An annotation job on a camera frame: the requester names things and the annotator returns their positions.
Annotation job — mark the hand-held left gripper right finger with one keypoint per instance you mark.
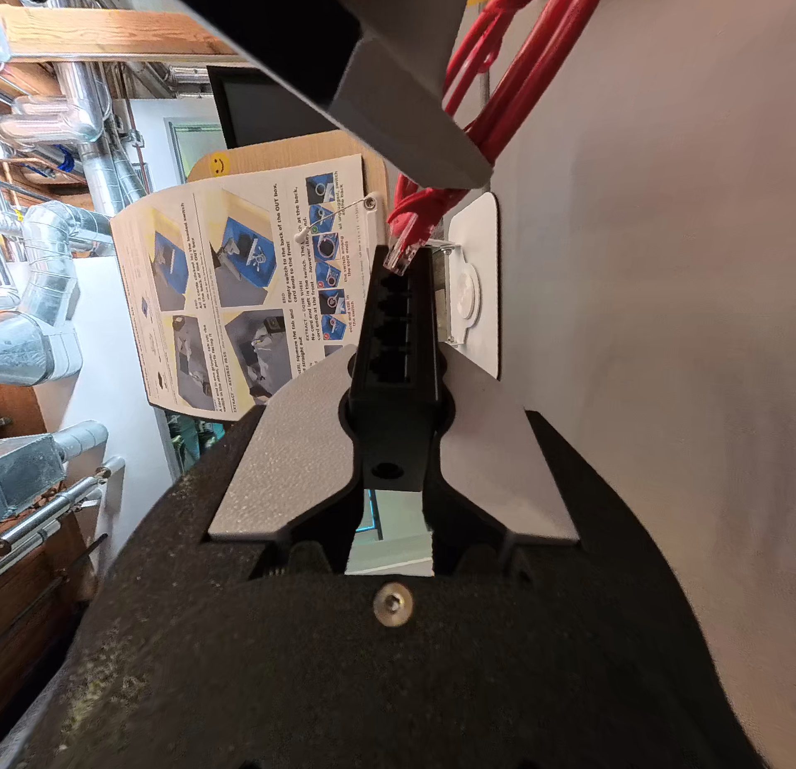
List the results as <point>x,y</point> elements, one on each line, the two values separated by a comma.
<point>491,451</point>

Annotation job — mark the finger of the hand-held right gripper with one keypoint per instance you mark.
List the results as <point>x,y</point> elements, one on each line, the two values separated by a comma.
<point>404,97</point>

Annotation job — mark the yellow smiley sticker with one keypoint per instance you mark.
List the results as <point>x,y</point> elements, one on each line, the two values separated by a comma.
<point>216,162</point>

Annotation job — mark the instruction sheet on stand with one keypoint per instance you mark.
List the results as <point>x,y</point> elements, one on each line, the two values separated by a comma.
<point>280,153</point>

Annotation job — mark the metal stand bracket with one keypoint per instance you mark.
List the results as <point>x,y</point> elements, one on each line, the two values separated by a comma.
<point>443,283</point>

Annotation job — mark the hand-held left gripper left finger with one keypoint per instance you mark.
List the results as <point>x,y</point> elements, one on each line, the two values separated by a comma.
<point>292,445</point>

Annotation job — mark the printed instruction sheet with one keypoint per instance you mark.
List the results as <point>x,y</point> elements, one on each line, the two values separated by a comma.
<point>186,252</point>

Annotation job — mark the black ethernet switch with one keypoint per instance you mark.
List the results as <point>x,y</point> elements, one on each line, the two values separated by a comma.
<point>398,408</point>

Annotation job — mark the silver ventilation duct cluster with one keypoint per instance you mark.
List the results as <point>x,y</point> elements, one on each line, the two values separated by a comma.
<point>50,283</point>

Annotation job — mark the wooden ceiling beam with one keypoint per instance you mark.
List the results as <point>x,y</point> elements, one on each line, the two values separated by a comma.
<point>124,32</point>

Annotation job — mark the black monitor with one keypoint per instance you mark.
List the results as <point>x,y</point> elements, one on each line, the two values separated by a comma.
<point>261,109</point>

